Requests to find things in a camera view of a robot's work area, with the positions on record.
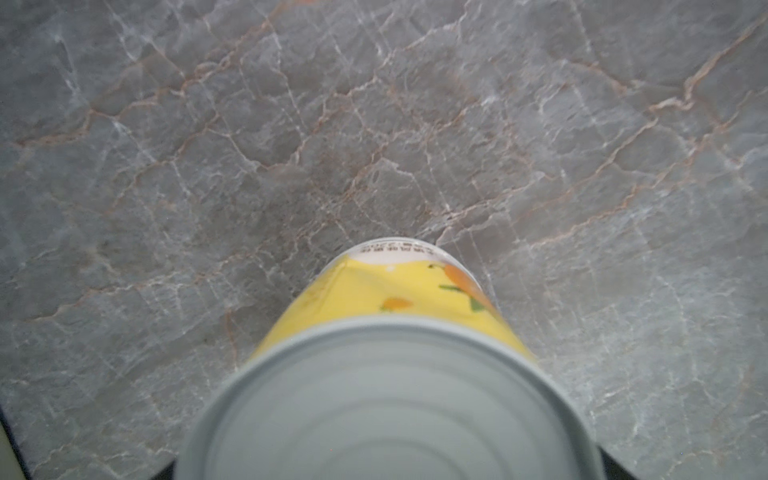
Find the yellow label can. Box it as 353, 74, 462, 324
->
174, 237, 605, 479

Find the grey metal cabinet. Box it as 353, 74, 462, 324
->
1, 411, 30, 480

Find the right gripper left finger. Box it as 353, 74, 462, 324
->
150, 460, 176, 480

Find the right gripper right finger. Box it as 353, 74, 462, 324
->
599, 447, 638, 480

